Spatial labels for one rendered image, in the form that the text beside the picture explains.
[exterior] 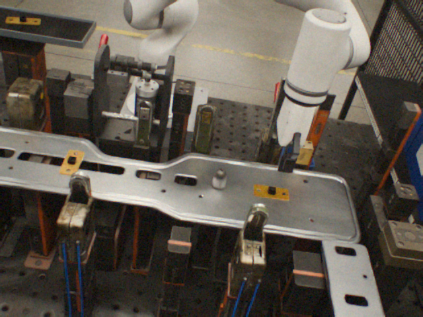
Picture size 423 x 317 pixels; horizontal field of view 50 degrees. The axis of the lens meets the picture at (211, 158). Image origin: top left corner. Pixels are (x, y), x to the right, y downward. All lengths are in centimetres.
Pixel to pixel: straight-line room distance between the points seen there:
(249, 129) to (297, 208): 77
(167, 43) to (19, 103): 53
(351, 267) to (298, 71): 41
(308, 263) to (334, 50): 44
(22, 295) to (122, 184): 39
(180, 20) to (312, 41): 70
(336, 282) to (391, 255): 14
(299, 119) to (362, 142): 105
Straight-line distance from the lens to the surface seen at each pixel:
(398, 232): 103
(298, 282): 95
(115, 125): 125
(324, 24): 82
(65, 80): 120
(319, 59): 83
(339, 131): 195
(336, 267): 98
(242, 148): 168
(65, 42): 123
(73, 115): 120
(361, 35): 91
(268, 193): 106
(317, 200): 110
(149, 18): 138
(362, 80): 162
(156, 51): 148
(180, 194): 102
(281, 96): 110
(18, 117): 121
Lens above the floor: 171
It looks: 39 degrees down
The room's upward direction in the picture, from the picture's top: 11 degrees clockwise
